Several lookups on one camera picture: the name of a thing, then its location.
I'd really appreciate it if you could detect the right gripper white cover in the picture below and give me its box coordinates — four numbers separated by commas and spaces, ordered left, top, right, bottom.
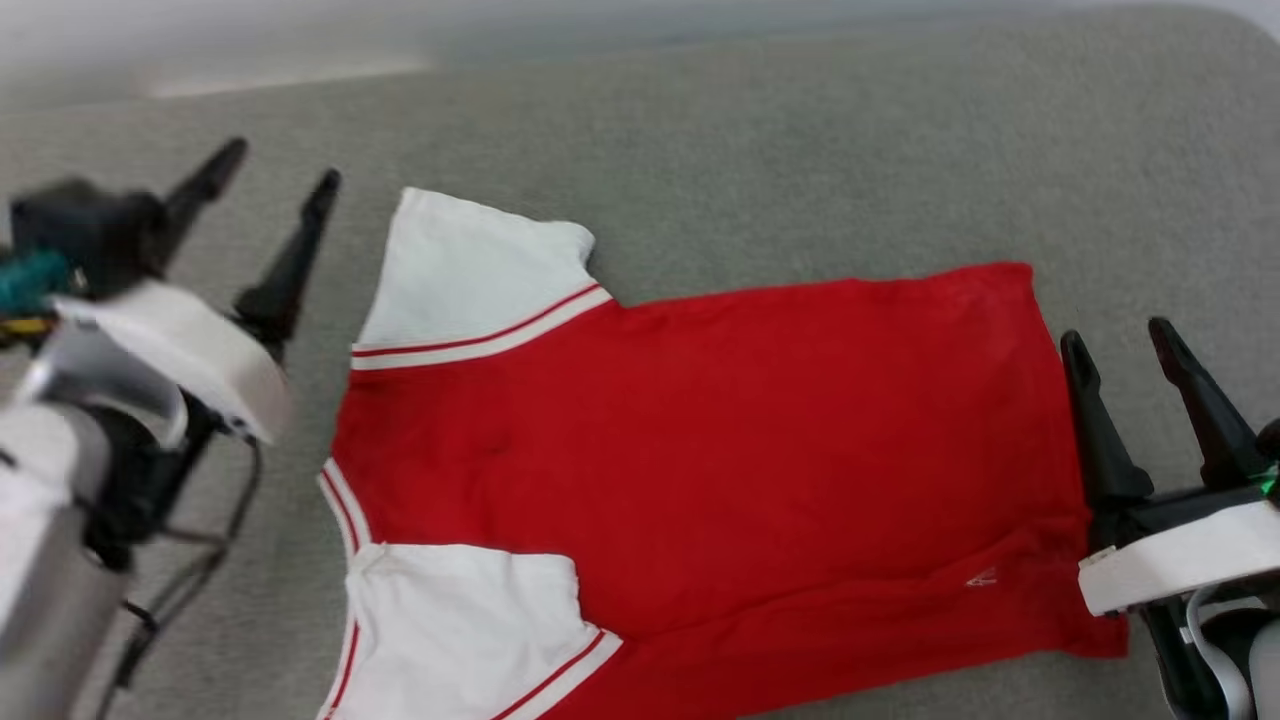
1060, 317, 1280, 618

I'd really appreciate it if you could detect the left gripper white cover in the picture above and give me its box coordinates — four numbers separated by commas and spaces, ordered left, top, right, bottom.
45, 137, 343, 471

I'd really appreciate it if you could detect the red and white jersey shirt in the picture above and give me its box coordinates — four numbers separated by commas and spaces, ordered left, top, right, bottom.
318, 187, 1131, 720

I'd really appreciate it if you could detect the teal cable plug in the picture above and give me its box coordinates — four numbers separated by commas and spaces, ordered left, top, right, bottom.
0, 250, 73, 315

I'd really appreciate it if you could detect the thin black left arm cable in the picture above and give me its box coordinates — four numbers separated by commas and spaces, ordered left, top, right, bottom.
95, 432, 266, 720

